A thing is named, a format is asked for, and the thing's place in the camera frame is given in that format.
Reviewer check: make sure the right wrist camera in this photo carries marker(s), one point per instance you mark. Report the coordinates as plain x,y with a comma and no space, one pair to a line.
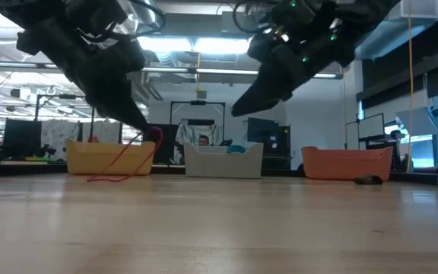
261,47

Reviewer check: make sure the plain white cloth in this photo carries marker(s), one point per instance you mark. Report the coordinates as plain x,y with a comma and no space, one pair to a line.
106,135

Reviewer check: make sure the patterned white cloth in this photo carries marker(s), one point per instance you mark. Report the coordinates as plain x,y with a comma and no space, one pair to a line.
57,133

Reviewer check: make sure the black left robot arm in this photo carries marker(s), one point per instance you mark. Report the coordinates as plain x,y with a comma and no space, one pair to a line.
40,26

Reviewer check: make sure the black aluminium table frame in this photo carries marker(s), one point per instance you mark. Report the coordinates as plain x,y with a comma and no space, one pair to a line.
13,169

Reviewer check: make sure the yellow plastic basket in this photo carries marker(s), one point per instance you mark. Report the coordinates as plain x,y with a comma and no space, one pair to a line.
86,156

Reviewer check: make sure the white display board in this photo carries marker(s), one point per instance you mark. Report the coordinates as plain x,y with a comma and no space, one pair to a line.
371,125

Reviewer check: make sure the black gantry frame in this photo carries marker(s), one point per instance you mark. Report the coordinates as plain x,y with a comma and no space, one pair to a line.
198,102

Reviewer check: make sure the red rubber band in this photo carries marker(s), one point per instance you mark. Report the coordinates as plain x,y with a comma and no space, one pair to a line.
160,140

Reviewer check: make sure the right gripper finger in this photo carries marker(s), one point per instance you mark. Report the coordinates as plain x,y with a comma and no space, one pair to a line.
285,91
264,83

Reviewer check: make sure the black cabinet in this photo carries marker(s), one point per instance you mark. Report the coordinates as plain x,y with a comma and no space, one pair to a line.
276,152

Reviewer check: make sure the yellow-green object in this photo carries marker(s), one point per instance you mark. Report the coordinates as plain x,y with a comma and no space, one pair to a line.
38,159

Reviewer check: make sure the black metal stand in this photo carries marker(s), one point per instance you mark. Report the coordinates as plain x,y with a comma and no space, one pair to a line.
67,96

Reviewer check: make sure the person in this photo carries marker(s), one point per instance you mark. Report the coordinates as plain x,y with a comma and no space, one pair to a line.
93,138
204,141

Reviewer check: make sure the black monitor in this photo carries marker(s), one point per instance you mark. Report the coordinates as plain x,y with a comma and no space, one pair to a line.
169,148

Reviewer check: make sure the grey hanging box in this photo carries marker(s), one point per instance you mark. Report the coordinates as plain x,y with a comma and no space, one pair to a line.
201,94

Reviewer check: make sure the orange plastic basket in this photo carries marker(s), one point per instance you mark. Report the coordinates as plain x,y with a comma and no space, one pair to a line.
344,163

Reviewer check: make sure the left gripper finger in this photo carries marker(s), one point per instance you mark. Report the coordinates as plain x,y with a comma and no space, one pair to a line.
106,108
126,106

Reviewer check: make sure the grey ceiling box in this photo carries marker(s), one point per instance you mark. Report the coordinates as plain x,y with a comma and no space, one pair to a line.
228,23

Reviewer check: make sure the white angled panel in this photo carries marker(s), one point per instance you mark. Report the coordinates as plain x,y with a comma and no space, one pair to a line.
420,122

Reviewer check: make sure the black flat panel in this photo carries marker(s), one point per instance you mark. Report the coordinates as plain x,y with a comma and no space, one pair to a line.
21,137

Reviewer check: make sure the crumpled white cloth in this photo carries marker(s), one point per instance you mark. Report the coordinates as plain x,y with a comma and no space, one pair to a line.
184,137

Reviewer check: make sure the white plastic basket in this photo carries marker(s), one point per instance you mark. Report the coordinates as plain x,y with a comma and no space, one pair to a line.
223,163

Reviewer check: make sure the linear ceiling light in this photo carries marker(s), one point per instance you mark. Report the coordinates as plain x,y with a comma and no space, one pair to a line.
223,71

